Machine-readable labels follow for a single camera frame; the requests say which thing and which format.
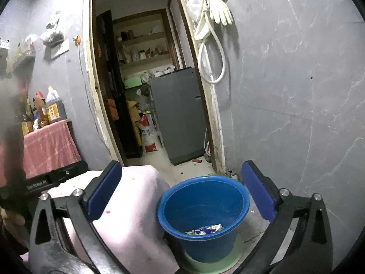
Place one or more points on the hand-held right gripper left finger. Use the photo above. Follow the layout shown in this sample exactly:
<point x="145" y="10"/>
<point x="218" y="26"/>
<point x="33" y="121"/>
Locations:
<point x="104" y="188"/>

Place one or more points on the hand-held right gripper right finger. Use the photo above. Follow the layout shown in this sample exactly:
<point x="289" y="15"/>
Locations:
<point x="258" y="191"/>

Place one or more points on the white grey wrapper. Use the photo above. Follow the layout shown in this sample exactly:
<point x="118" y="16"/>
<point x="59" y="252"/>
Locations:
<point x="219" y="227"/>

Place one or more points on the blue plastic bucket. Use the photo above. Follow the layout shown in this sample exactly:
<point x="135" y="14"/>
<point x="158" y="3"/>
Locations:
<point x="199" y="205"/>

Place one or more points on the purple snack wrapper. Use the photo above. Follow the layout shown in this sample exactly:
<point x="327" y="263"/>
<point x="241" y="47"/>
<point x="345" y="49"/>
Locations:
<point x="208" y="229"/>

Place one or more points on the person's left hand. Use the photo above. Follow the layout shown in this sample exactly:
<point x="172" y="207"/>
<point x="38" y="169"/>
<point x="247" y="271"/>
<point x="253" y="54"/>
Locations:
<point x="14" y="219"/>

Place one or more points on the pink striped cloth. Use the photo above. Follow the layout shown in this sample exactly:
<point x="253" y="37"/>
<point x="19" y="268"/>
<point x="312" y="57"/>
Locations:
<point x="48" y="148"/>

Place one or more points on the dark sauce bottle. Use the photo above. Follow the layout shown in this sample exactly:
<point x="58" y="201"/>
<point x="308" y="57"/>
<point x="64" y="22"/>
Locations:
<point x="27" y="120"/>

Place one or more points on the red white sack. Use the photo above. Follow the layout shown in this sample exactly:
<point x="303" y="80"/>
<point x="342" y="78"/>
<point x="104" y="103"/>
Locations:
<point x="148" y="137"/>

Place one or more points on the orange seasoning bag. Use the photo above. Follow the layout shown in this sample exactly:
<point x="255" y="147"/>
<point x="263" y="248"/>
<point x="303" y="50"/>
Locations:
<point x="41" y="111"/>

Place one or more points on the large cooking oil bottle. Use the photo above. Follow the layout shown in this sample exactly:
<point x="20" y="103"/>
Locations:
<point x="52" y="105"/>

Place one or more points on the yellow cardboard box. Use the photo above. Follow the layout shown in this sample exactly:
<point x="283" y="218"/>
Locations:
<point x="134" y="114"/>

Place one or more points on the green round mat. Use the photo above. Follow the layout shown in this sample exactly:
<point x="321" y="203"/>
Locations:
<point x="199" y="267"/>

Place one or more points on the grey appliance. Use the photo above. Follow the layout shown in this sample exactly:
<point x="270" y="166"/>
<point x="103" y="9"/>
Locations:
<point x="176" y="114"/>

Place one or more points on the green box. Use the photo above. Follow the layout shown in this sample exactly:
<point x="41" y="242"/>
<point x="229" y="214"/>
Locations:
<point x="133" y="82"/>

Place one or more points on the dark wooden door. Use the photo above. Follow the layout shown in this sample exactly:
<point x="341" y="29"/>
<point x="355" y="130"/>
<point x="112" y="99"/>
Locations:
<point x="114" y="77"/>

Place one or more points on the hanging plastic bag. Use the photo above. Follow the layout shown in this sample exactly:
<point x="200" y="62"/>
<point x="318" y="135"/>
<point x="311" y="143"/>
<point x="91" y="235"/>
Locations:
<point x="52" y="35"/>

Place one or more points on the cream rubber gloves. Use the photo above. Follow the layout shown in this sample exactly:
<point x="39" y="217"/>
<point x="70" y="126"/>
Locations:
<point x="221" y="11"/>

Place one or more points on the wooden door frame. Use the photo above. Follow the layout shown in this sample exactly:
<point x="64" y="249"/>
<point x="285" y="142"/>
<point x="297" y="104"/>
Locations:
<point x="214" y="114"/>

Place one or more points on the wall rack with packets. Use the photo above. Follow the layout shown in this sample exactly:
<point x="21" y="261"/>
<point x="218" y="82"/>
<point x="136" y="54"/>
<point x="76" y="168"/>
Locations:
<point x="25" y="58"/>

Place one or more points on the white wall socket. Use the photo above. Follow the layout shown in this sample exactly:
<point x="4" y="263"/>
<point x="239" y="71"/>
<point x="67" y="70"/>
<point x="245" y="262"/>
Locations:
<point x="58" y="50"/>

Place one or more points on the orange wall hook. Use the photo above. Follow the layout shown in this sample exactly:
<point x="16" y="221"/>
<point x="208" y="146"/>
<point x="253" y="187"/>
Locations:
<point x="77" y="40"/>

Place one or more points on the wooden wall shelf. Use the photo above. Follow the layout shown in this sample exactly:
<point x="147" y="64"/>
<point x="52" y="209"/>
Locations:
<point x="142" y="38"/>

